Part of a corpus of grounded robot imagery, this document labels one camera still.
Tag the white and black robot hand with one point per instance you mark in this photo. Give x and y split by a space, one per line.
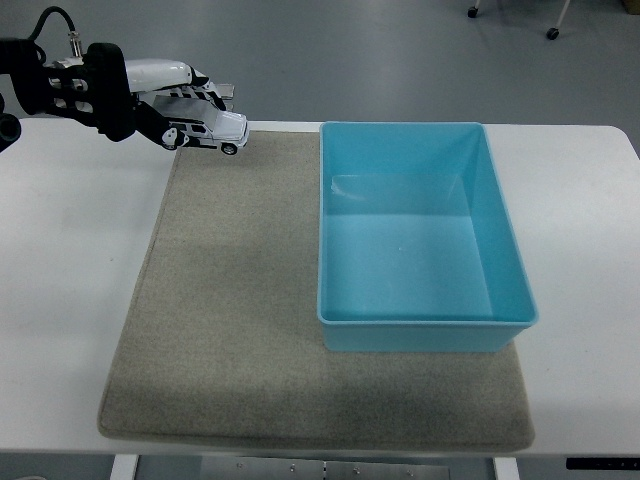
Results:
150 72

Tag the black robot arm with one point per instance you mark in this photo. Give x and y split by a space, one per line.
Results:
27 75

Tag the black caster wheel with leg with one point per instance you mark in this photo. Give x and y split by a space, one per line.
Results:
553 32
473 11

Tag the blue plastic box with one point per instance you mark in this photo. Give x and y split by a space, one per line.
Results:
410 260

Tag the brown cardboard box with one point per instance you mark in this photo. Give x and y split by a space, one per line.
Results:
631 4

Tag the black table control panel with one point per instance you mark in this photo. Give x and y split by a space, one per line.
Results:
602 463

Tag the white table leg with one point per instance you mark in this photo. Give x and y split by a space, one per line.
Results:
506 470
124 469

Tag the white toy car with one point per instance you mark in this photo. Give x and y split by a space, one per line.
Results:
225 127

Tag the beige fabric mat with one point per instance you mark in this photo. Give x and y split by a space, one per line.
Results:
225 325

